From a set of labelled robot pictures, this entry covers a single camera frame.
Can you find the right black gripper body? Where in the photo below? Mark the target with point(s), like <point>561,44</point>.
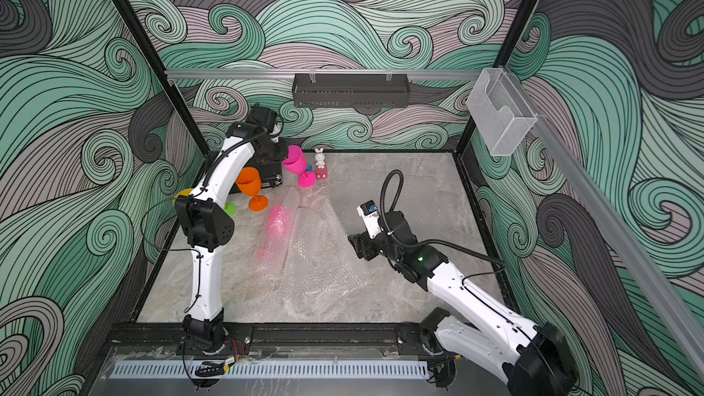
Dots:
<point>379,245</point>

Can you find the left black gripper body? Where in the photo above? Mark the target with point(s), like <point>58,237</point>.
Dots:
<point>275,152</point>

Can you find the magenta wine glass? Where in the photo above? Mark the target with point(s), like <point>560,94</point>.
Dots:
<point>296,163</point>

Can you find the orange plastic wine glass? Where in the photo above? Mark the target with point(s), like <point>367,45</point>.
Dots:
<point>249,183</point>

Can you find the pink wine glass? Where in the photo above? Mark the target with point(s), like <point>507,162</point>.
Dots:
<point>276,233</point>

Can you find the green plastic wine glass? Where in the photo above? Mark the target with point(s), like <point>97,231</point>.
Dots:
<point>231,209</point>

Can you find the yellow wine glass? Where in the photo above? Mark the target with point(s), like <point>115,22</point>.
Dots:
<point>183,194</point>

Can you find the bubble wrap of pink glass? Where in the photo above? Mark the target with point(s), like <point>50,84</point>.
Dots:
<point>272,269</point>

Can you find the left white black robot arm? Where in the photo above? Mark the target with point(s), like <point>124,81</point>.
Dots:
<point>207,226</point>

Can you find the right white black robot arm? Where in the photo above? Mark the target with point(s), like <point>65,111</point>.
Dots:
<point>529,359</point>

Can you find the black hard case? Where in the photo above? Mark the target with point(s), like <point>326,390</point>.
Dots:
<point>270,171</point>

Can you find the small bunny figurine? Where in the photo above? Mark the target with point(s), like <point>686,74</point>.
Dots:
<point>321,169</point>

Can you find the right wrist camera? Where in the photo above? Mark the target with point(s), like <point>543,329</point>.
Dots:
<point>370,215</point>

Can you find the black perforated wall tray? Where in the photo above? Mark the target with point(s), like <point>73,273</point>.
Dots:
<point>351,90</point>

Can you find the aluminium back wall rail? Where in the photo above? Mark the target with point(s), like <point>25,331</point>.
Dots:
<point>289,74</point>

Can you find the aluminium wall rail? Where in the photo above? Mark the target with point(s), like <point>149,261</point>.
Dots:
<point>641,187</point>
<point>289,74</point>

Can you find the clear plastic wall bin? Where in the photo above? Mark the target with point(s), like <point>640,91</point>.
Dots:
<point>501,110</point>

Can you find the black front mounting rail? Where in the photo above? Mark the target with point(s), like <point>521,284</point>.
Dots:
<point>262,335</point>

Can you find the white slotted cable duct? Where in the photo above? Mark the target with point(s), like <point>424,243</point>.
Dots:
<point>277,369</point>

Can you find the aluminium right wall rail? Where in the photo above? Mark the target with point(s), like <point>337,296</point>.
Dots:
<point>641,187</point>

